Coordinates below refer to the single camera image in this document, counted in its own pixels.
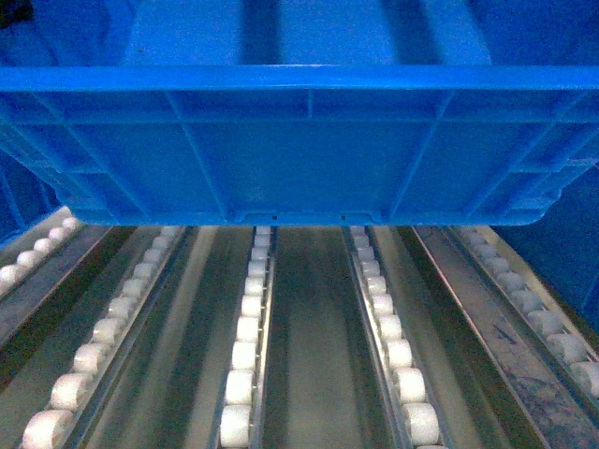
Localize white roller track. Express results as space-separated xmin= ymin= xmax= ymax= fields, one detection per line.
xmin=453 ymin=226 xmax=598 ymax=399
xmin=18 ymin=226 xmax=184 ymax=448
xmin=1 ymin=216 xmax=82 ymax=297
xmin=216 ymin=226 xmax=276 ymax=448
xmin=344 ymin=226 xmax=444 ymax=448

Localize large blue crate on shelf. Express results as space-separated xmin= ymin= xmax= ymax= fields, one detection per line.
xmin=493 ymin=167 xmax=599 ymax=328

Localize large blue plastic crate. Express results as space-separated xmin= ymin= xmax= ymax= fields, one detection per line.
xmin=1 ymin=1 xmax=598 ymax=225

